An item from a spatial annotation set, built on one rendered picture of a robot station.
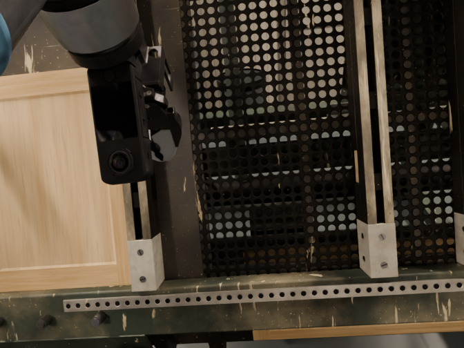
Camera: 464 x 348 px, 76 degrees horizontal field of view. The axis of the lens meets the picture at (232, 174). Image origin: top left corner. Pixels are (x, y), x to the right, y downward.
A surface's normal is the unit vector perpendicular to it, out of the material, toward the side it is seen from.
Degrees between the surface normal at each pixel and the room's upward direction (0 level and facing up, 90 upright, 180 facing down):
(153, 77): 27
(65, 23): 117
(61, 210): 57
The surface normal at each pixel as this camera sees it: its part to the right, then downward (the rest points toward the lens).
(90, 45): 0.15, 0.88
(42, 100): -0.06, 0.04
